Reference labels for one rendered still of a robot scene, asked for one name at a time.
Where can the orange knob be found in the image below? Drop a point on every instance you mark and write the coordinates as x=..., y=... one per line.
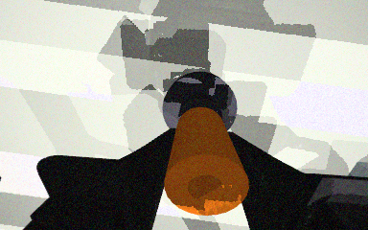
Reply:
x=205, y=176

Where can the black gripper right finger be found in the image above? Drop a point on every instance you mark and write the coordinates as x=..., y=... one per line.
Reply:
x=282, y=198

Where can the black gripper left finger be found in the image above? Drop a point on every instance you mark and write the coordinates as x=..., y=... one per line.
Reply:
x=137, y=179

